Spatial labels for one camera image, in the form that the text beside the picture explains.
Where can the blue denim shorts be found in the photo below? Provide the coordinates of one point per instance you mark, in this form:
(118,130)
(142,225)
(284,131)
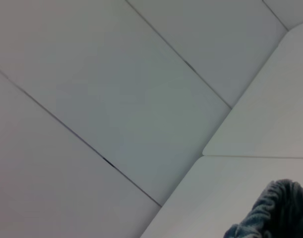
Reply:
(277,213)

